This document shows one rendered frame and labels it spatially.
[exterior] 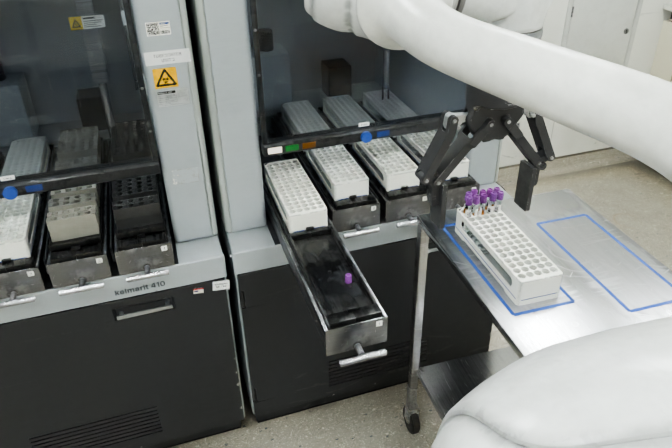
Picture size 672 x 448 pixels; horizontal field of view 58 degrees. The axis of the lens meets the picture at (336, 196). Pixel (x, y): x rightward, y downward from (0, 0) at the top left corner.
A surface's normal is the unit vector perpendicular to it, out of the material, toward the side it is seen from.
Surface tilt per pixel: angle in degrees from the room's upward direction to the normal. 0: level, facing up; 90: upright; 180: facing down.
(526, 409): 28
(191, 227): 90
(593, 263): 0
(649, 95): 39
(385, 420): 0
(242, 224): 90
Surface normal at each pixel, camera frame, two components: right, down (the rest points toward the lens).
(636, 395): -0.27, -0.83
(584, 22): 0.31, 0.48
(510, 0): 0.06, 0.62
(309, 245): -0.02, -0.86
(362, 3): -0.46, 0.54
